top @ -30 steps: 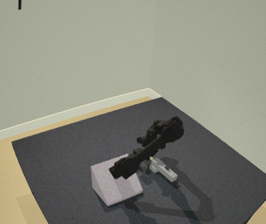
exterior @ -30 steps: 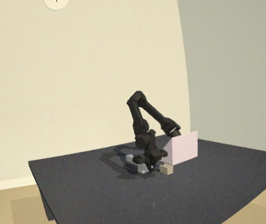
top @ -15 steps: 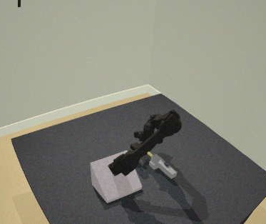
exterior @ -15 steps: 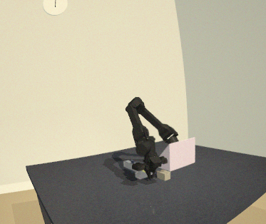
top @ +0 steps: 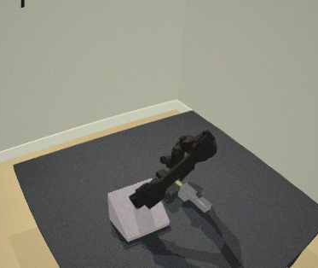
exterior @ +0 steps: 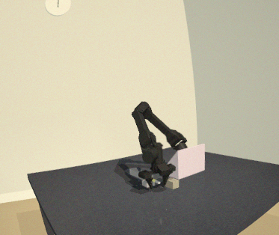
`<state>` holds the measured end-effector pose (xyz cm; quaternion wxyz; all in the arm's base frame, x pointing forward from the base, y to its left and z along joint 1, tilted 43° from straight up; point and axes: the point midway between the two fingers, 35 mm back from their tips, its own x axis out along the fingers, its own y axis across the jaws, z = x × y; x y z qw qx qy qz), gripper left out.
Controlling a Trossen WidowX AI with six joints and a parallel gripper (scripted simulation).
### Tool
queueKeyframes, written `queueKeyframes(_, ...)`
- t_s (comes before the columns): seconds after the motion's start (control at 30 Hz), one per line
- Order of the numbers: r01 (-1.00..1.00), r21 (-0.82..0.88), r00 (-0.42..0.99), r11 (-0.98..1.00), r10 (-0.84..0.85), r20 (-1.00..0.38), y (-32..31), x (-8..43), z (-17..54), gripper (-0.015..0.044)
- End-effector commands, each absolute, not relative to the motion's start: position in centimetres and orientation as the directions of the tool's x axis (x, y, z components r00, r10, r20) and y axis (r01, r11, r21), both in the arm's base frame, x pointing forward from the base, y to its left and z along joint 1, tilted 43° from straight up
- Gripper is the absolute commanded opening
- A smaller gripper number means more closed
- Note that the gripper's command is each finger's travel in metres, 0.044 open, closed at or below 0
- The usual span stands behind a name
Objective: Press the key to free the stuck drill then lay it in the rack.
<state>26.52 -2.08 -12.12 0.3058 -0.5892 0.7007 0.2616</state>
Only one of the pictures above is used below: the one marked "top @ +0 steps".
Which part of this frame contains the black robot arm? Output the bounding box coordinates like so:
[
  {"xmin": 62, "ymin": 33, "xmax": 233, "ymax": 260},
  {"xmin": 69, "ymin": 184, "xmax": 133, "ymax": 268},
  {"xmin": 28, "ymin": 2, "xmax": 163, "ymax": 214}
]
[{"xmin": 129, "ymin": 130, "xmax": 217, "ymax": 209}]

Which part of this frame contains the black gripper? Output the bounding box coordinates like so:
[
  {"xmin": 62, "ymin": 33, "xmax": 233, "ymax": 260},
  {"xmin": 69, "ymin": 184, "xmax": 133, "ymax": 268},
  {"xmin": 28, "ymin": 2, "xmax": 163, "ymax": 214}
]
[{"xmin": 156, "ymin": 158, "xmax": 195, "ymax": 181}]

